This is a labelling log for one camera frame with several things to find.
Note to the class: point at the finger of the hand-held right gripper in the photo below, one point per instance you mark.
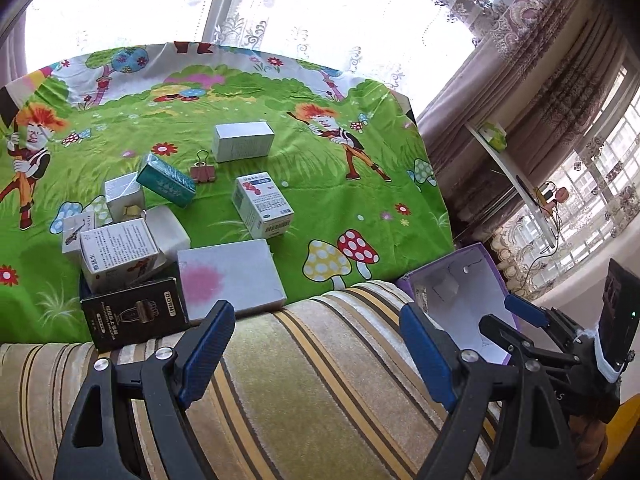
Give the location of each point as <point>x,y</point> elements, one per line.
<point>525,310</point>
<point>500,335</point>

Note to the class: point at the purple cardboard box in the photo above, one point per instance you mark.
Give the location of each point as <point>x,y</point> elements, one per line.
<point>465,280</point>

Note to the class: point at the white box with printed text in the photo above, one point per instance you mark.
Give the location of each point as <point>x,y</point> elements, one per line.
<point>117,250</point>

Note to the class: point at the green tissue pack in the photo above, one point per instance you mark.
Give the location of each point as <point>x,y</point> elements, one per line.
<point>492,135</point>

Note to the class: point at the white box with pink stain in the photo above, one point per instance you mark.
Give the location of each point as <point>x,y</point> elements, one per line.
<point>230,280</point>

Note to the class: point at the black box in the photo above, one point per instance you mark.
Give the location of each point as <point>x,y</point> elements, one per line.
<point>132,315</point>

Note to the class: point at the white box with line drawing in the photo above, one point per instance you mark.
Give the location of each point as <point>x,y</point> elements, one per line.
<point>77,232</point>

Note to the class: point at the white medicine box blue stripe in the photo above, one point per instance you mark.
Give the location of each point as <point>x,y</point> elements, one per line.
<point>262,205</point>

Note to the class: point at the grey white box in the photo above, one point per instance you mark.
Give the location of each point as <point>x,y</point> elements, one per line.
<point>242,142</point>

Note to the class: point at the mauve patterned drape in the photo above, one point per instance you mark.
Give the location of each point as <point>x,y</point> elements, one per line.
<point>540,60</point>

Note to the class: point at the cartoon printed green blanket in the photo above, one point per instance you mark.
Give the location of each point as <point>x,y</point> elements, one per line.
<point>310,190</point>

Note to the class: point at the silver box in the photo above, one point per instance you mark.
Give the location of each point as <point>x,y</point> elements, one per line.
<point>122,195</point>

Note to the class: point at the white lace sheer curtain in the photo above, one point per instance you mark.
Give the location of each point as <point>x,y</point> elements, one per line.
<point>300,5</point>

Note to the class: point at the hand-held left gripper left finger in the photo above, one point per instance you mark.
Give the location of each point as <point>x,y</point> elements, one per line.
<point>207,355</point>

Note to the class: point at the person's right forearm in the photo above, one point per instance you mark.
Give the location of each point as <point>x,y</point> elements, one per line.
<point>587,445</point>

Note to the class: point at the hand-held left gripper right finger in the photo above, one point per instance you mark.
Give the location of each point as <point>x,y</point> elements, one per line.
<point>430,360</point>

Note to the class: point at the embroidered lace window curtain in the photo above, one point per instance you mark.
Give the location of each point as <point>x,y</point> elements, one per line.
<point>590,220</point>

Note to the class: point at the plain white box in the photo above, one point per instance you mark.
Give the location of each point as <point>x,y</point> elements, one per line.
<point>167,232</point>

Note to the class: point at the white side table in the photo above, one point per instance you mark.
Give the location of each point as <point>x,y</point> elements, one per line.
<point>505,170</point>

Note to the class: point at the teal box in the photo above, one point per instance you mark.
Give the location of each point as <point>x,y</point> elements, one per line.
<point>165,180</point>

